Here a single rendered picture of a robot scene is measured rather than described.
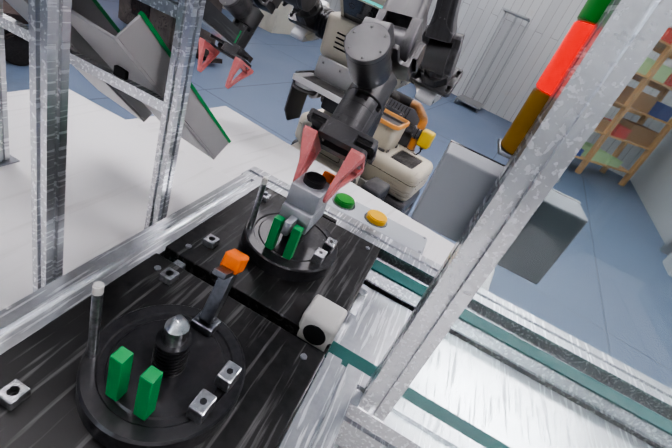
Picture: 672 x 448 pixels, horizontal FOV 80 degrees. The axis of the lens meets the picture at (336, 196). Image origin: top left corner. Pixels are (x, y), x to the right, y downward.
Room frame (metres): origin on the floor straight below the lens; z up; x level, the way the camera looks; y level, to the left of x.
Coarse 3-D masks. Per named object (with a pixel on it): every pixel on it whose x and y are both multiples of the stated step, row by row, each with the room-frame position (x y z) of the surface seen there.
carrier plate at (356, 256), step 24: (216, 216) 0.48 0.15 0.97; (240, 216) 0.50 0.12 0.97; (192, 240) 0.41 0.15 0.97; (240, 240) 0.45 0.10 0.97; (360, 240) 0.57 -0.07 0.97; (192, 264) 0.37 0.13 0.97; (216, 264) 0.39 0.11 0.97; (336, 264) 0.49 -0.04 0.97; (360, 264) 0.51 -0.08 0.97; (240, 288) 0.37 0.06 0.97; (264, 288) 0.38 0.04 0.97; (288, 288) 0.40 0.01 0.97; (312, 288) 0.42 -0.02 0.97; (336, 288) 0.43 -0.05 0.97; (360, 288) 0.46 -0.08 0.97; (264, 312) 0.35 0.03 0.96; (288, 312) 0.36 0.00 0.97
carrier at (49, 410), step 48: (96, 288) 0.20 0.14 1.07; (144, 288) 0.31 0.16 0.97; (192, 288) 0.34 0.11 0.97; (48, 336) 0.22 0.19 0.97; (96, 336) 0.21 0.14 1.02; (144, 336) 0.24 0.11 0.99; (192, 336) 0.24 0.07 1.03; (240, 336) 0.30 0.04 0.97; (288, 336) 0.33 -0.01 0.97; (0, 384) 0.17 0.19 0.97; (48, 384) 0.18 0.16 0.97; (96, 384) 0.19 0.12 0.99; (144, 384) 0.18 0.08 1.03; (192, 384) 0.22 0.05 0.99; (240, 384) 0.24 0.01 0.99; (288, 384) 0.27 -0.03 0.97; (0, 432) 0.14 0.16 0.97; (48, 432) 0.15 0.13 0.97; (96, 432) 0.16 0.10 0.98; (144, 432) 0.17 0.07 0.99; (192, 432) 0.18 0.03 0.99; (240, 432) 0.21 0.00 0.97
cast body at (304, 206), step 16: (304, 176) 0.47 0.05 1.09; (320, 176) 0.48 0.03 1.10; (288, 192) 0.46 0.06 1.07; (304, 192) 0.45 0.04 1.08; (320, 192) 0.46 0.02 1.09; (288, 208) 0.45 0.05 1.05; (304, 208) 0.45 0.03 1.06; (320, 208) 0.47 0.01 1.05; (288, 224) 0.43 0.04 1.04; (304, 224) 0.44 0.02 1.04
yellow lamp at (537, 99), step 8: (536, 88) 0.33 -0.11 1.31; (536, 96) 0.32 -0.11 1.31; (544, 96) 0.31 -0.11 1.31; (528, 104) 0.32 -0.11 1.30; (536, 104) 0.32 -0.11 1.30; (544, 104) 0.31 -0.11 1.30; (520, 112) 0.33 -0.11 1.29; (528, 112) 0.32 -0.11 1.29; (536, 112) 0.31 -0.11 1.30; (520, 120) 0.32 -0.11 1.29; (528, 120) 0.31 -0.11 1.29; (512, 128) 0.33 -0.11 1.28; (520, 128) 0.32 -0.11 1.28; (528, 128) 0.31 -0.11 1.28; (504, 136) 0.33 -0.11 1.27; (512, 136) 0.32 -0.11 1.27; (520, 136) 0.31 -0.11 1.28; (504, 144) 0.32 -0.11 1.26; (512, 144) 0.32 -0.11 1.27; (512, 152) 0.31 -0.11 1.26
